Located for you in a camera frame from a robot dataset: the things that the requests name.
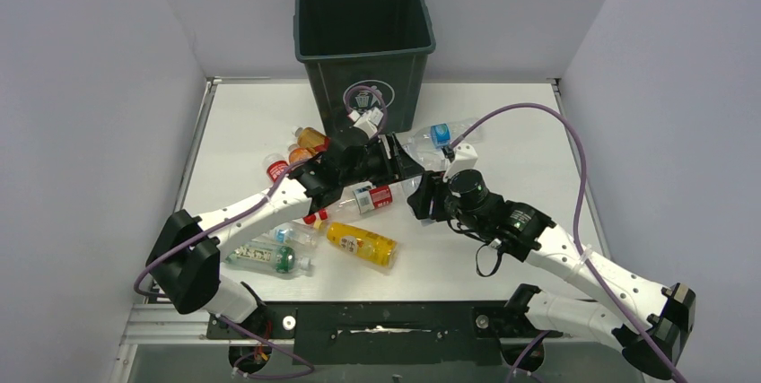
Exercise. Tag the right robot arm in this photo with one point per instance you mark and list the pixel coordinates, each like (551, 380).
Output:
(647, 322)

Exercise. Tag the blue oval label bottle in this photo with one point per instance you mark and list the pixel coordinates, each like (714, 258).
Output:
(433, 161)

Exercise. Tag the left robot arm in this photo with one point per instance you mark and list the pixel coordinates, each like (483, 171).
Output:
(186, 257)

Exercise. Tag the light blue label bottle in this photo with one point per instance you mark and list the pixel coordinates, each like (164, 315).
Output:
(293, 234)

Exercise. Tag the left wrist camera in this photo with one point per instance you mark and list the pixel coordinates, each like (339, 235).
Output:
(369, 121)

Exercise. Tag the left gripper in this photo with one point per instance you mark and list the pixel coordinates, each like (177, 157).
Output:
(400, 166)

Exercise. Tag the green tea bottle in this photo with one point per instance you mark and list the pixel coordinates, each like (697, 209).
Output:
(270, 258)

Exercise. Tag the aluminium front rail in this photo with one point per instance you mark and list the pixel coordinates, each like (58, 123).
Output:
(172, 324)

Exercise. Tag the red label bottle left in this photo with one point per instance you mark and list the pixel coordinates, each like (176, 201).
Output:
(275, 164)

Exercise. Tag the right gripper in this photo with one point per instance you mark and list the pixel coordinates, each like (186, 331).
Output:
(431, 189)

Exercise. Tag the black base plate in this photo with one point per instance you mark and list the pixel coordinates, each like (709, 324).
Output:
(398, 349)

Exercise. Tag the red white label bottle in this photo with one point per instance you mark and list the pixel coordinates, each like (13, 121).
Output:
(357, 203)

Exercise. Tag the blue label clear bottle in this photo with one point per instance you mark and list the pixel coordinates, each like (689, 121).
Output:
(432, 138)

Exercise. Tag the red orange tea bottle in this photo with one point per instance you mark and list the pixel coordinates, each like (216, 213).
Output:
(310, 139)

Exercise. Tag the dark green trash bin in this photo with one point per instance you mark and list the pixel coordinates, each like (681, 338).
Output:
(361, 54)

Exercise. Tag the orange drink bottle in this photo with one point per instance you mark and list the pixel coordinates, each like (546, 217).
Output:
(296, 153)

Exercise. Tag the yellow juice bottle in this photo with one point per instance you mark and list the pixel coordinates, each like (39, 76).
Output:
(369, 246)

